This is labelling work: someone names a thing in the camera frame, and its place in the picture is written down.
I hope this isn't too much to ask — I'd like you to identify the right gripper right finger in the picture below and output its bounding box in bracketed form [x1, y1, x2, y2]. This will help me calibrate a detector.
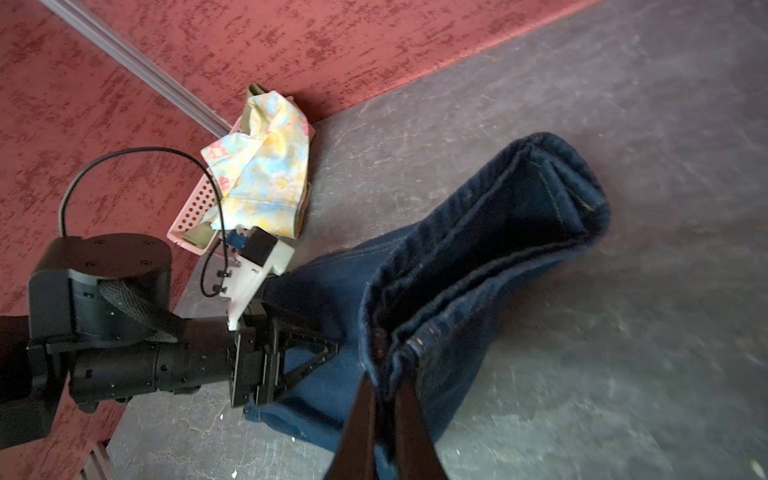
[394, 378, 448, 480]

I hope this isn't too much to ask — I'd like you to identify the blue denim skirt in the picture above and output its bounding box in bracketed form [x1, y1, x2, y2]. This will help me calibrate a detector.
[244, 132, 610, 479]

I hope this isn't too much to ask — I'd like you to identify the olive green garment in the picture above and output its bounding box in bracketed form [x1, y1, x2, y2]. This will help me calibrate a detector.
[247, 83, 266, 97]

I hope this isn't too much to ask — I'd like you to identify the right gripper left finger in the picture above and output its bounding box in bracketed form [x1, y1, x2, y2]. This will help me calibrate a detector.
[325, 374, 377, 480]

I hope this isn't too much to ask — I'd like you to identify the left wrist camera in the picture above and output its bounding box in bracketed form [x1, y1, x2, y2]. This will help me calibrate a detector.
[219, 227, 295, 332]

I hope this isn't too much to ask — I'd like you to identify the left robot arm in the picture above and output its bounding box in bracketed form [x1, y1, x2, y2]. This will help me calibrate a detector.
[1, 229, 339, 448]

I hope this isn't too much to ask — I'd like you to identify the left aluminium corner post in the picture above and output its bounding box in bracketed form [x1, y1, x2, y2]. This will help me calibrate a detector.
[40, 0, 232, 137]

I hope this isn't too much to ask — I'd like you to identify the pastel floral skirt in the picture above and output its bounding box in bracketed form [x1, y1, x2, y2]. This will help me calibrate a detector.
[201, 91, 314, 239]

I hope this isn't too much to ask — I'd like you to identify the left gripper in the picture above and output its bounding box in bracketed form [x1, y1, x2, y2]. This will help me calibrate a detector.
[230, 302, 339, 408]

